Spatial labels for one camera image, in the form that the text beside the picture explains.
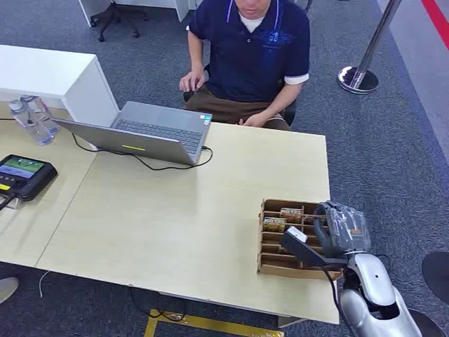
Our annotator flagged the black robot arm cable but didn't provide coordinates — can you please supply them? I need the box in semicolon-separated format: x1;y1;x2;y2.
320;265;353;337

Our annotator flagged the chrome stanchion post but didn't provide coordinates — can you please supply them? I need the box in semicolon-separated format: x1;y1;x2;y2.
337;0;404;95

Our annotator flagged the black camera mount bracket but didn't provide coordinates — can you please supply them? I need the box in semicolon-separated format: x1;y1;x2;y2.
279;231;349;271

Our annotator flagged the person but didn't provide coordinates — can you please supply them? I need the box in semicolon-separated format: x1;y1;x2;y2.
178;0;312;131

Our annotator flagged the person's left hand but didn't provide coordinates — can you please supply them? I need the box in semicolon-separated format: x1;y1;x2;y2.
238;112;269;128

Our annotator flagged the person's hand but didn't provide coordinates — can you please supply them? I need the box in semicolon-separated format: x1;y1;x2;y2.
238;112;269;128
179;70;207;94

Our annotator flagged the white rounded floor object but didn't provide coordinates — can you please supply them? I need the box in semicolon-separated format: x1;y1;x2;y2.
0;277;20;305

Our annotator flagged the white desk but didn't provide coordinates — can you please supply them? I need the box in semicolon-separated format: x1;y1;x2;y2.
77;0;198;28

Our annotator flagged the yellow floor tape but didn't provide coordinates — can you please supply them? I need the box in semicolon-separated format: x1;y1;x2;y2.
143;308;285;337

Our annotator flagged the cardboard slotted organizer box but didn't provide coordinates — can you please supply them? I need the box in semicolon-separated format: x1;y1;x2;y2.
257;199;343;282

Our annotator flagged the silver laptop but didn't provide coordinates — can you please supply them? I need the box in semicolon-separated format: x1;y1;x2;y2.
52;100;214;167

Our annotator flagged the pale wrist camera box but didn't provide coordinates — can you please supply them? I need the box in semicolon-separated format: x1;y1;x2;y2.
285;225;309;244

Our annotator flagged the black swivel chair base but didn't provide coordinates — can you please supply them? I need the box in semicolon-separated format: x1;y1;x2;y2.
89;0;150;44

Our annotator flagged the person's right hand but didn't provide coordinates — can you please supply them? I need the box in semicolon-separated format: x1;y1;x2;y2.
179;70;207;94

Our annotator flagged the white cabinet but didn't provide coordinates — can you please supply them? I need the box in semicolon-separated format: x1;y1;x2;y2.
0;44;120;129

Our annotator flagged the white floor cable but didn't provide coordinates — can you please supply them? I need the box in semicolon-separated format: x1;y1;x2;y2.
38;270;52;299

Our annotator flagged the black round floor base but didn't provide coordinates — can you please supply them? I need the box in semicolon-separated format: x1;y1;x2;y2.
422;251;449;307
408;308;448;337

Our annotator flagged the clear plastic water bottle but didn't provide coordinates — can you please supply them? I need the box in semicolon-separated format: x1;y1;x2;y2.
8;100;54;147
20;95;61;137

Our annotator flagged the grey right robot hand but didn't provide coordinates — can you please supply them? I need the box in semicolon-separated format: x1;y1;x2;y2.
313;201;372;258

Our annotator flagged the black laptop cable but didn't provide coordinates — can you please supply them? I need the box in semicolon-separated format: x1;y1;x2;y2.
71;132;214;172

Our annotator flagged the black controller cable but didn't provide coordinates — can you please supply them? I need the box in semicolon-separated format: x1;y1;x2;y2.
0;192;17;213

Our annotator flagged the brown printed card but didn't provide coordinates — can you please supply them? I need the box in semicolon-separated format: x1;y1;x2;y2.
263;216;287;233
279;207;304;224

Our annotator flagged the black floor cable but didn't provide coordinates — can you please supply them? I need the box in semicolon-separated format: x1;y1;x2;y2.
128;287;187;324

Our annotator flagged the black tablet controller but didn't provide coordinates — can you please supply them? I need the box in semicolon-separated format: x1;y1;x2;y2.
0;154;59;203

